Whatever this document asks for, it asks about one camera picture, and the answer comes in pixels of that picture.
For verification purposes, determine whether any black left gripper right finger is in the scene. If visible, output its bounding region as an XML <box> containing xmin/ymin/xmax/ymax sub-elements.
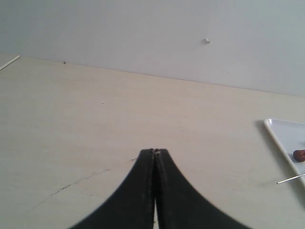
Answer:
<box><xmin>154</xmin><ymin>149</ymin><xmax>243</xmax><ymax>229</ymax></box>

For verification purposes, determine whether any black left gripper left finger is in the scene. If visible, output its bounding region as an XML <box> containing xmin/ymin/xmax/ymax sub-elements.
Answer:
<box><xmin>72</xmin><ymin>149</ymin><xmax>155</xmax><ymax>229</ymax></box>

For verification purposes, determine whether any thin metal skewer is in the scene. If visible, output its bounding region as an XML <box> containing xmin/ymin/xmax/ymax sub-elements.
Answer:
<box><xmin>277</xmin><ymin>173</ymin><xmax>305</xmax><ymax>184</ymax></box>

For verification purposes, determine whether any red berry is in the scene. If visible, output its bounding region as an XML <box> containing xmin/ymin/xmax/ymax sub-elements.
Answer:
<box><xmin>293</xmin><ymin>150</ymin><xmax>305</xmax><ymax>162</ymax></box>

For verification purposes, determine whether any white plastic tray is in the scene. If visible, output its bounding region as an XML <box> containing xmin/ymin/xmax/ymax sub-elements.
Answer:
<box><xmin>264</xmin><ymin>118</ymin><xmax>305</xmax><ymax>185</ymax></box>

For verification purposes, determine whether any white strip on table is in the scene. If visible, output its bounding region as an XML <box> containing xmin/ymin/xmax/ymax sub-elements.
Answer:
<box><xmin>0</xmin><ymin>54</ymin><xmax>20</xmax><ymax>70</ymax></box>

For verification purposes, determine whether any white wall hook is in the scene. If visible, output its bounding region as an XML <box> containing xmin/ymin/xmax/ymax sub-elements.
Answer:
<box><xmin>203</xmin><ymin>38</ymin><xmax>211</xmax><ymax>44</ymax></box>

